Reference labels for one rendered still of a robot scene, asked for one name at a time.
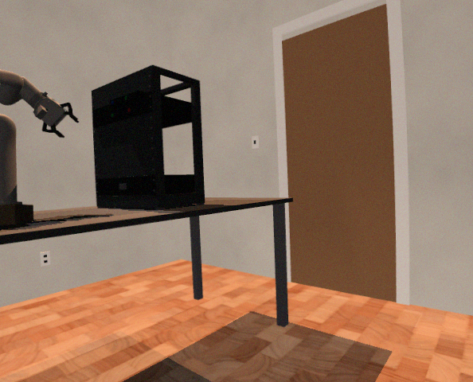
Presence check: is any black server rack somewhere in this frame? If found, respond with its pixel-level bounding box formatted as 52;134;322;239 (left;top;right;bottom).
92;65;205;210

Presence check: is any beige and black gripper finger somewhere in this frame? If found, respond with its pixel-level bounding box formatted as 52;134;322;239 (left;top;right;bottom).
60;103;79;123
42;123;64;138

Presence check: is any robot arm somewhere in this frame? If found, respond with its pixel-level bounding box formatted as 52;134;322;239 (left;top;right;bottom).
0;70;48;205

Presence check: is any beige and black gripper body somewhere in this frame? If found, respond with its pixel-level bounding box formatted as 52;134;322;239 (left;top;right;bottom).
34;97;67;127

